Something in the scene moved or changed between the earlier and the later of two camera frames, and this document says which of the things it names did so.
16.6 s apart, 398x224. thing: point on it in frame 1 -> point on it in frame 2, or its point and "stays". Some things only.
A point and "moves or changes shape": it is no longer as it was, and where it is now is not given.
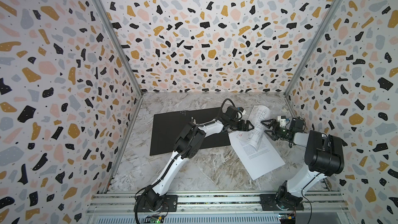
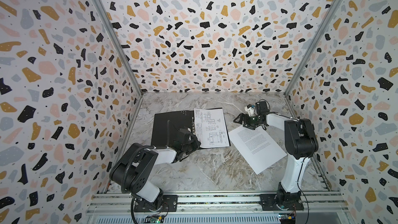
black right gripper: x=276 y=129 -> x=245 y=120
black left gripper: x=244 y=128 -> x=195 y=145
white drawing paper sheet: x=257 y=114 -> x=211 y=128
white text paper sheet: x=258 y=163 moves or changes shape
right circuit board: x=287 y=218 stays
